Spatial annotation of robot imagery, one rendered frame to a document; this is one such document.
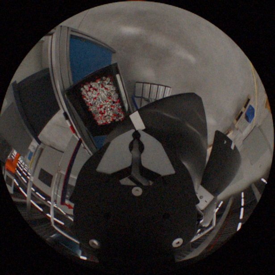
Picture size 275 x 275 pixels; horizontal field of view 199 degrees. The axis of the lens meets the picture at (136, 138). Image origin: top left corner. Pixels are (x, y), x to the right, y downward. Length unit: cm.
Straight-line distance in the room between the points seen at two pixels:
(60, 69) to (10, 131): 30
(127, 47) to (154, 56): 33
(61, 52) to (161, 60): 98
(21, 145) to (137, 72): 116
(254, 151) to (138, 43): 761
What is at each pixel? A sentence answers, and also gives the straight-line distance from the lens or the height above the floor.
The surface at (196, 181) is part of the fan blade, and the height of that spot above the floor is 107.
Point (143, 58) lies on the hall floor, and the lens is 109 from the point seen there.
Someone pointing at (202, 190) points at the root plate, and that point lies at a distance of 33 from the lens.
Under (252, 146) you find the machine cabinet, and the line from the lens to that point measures 745.
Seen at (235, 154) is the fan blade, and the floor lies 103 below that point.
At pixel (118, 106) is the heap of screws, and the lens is 28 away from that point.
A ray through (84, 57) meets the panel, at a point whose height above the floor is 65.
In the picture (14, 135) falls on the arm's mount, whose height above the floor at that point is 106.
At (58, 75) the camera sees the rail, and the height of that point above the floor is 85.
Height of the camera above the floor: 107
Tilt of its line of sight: 40 degrees down
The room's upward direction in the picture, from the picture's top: 179 degrees counter-clockwise
